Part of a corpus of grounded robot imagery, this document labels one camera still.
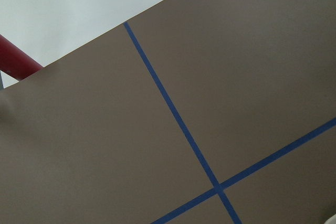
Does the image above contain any red cylinder bottle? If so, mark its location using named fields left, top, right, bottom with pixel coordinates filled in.
left=1, top=35, right=43, bottom=81

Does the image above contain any cream plastic tray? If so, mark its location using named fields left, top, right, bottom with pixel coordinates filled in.
left=324, top=215, right=336, bottom=224

